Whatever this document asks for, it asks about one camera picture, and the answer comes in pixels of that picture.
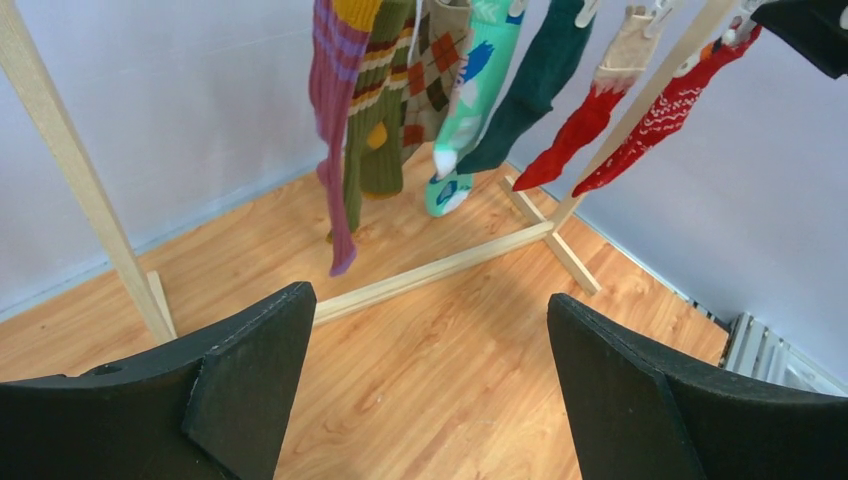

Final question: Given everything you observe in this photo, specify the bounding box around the dark green sock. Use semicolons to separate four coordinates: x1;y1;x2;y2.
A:
456;0;593;174

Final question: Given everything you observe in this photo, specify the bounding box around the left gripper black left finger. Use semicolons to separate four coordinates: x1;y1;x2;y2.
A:
1;282;317;479

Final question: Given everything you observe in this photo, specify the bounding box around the teal and white sock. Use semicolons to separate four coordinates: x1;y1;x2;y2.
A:
426;0;528;217

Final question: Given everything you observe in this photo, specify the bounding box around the wooden drying rack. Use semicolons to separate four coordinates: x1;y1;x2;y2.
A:
0;0;743;346

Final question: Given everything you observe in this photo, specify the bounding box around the red patterned sock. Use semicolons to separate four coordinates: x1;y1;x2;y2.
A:
571;23;762;198

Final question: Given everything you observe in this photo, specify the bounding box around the beige sock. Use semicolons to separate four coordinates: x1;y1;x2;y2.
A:
512;5;659;192

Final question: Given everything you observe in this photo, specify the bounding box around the maroon striped sock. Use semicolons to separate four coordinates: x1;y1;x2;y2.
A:
308;0;381;276

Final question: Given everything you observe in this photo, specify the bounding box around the olive striped sock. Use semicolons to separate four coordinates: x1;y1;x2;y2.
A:
343;1;417;232

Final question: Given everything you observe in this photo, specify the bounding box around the argyle patterned sock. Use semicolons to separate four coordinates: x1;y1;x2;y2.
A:
400;1;471;162

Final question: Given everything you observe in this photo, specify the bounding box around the white clip sock hanger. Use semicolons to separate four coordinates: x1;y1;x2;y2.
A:
573;0;765;45

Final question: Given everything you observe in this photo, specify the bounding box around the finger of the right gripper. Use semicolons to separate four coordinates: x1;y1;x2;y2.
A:
751;0;847;79

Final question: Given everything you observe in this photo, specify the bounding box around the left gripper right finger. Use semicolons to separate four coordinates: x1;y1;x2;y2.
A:
547;294;847;479

